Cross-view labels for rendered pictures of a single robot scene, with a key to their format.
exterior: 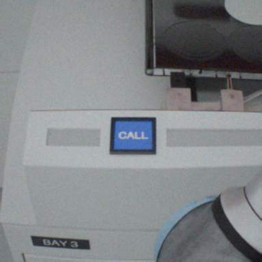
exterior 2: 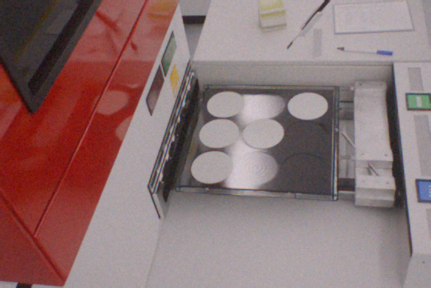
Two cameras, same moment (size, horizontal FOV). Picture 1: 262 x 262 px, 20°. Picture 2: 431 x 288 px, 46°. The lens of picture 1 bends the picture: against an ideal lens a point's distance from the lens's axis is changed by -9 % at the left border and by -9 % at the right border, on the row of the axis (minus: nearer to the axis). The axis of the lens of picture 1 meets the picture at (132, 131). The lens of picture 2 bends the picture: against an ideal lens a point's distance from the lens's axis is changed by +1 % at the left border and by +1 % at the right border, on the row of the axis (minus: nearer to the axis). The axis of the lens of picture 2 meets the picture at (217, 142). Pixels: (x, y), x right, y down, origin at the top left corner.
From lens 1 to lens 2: 1.11 m
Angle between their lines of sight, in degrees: 48
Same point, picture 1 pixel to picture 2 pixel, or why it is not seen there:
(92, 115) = (414, 212)
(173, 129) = (420, 173)
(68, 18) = (225, 266)
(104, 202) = not seen: outside the picture
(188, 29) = (290, 172)
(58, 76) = (299, 273)
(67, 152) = not seen: outside the picture
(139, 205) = not seen: outside the picture
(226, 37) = (299, 152)
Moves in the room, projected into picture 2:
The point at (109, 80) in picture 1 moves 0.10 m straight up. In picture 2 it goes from (307, 239) to (307, 213)
